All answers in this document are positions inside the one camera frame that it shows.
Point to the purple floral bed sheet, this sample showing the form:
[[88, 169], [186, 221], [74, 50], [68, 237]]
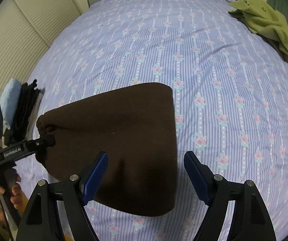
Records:
[[230, 91]]

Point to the black folded garment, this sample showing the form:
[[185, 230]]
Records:
[[27, 99]]

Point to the light blue folded garment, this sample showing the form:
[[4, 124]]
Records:
[[9, 100]]

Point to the white louvered wardrobe door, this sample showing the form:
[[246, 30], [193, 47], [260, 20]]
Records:
[[27, 30]]

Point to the olive green garment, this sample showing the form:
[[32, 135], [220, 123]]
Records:
[[261, 19]]

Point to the brown corduroy pants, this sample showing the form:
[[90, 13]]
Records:
[[135, 126]]

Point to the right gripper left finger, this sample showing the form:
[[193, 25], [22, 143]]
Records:
[[41, 220]]

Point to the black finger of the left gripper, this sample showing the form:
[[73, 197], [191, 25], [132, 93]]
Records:
[[29, 147]]

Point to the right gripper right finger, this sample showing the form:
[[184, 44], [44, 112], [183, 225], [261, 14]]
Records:
[[250, 220]]

